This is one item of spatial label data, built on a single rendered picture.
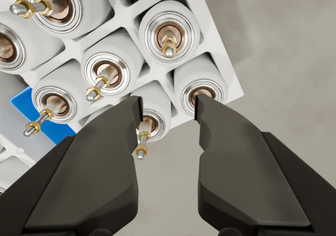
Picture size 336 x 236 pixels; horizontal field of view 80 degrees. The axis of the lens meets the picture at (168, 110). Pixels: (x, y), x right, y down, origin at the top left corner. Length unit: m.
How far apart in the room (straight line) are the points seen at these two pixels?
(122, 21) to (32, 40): 0.15
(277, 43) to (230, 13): 0.16
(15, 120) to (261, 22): 0.70
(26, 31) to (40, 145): 0.37
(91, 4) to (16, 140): 0.43
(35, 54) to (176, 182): 0.69
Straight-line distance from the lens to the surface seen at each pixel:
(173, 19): 0.32
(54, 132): 0.69
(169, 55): 0.24
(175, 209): 1.03
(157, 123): 0.38
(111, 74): 0.34
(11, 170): 0.67
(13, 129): 0.66
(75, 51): 0.44
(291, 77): 0.71
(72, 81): 0.41
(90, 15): 0.35
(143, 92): 0.41
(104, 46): 0.35
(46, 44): 0.43
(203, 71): 0.35
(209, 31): 0.40
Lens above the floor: 0.57
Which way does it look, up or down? 60 degrees down
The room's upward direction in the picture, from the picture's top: 179 degrees counter-clockwise
